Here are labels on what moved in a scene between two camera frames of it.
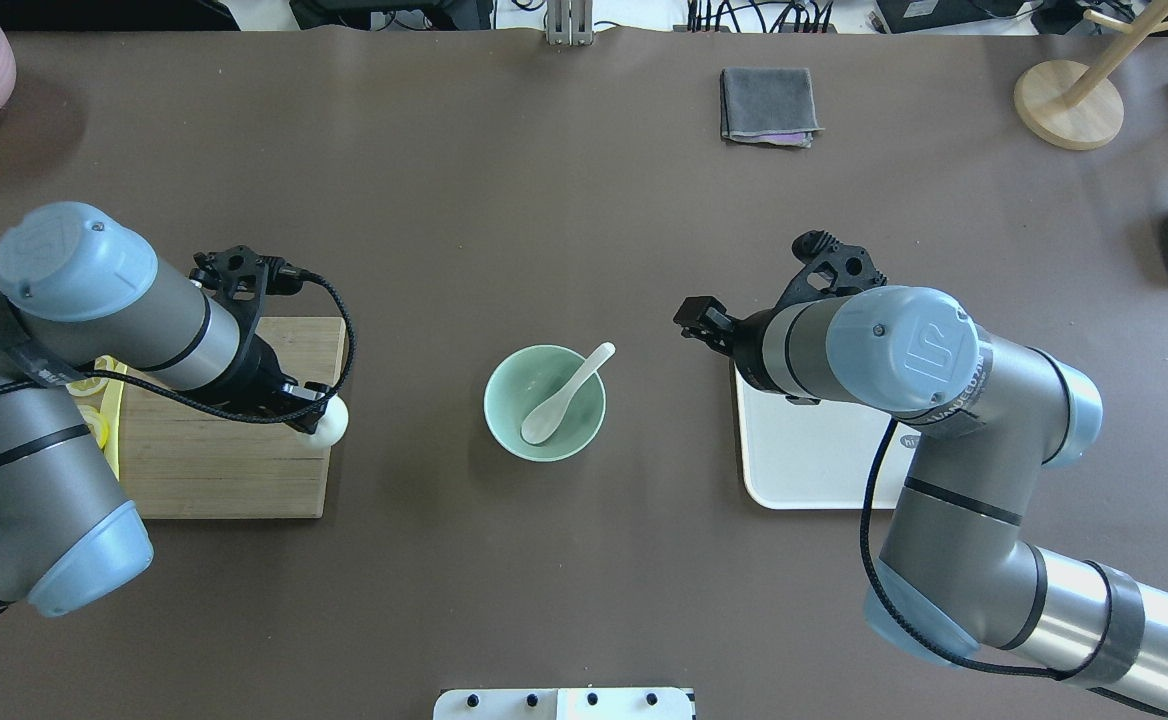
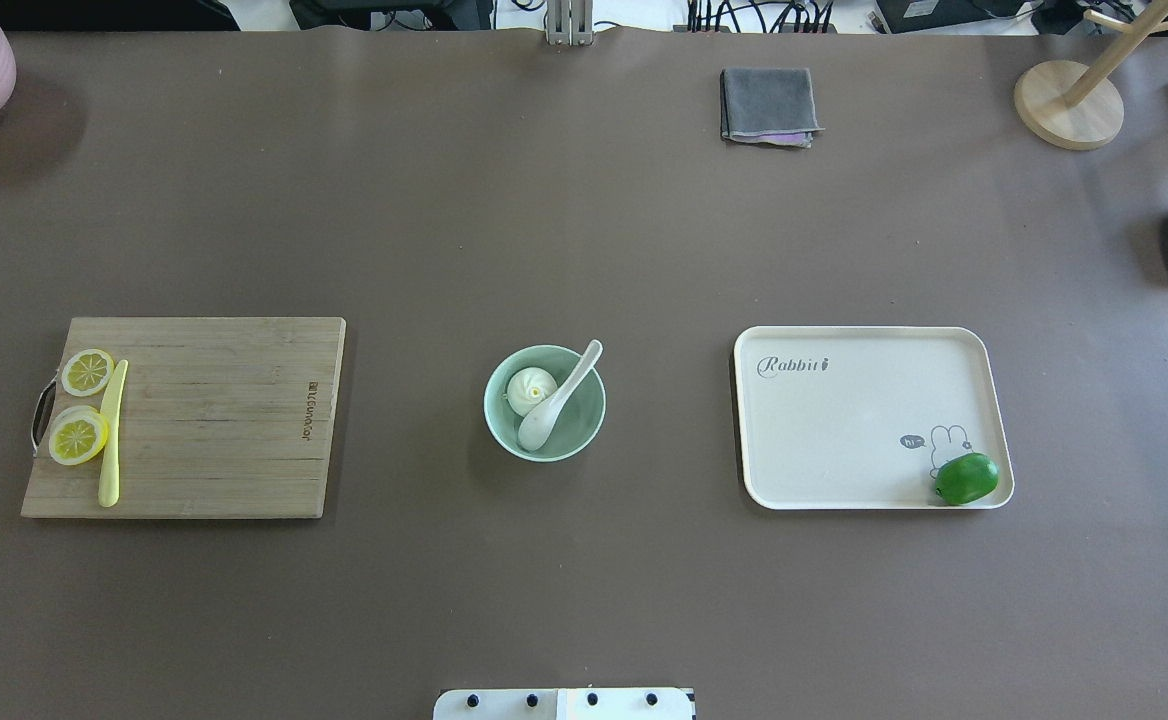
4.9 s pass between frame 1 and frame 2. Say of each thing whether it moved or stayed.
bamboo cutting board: stayed
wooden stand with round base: stayed
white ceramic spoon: moved
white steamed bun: moved
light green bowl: stayed
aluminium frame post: stayed
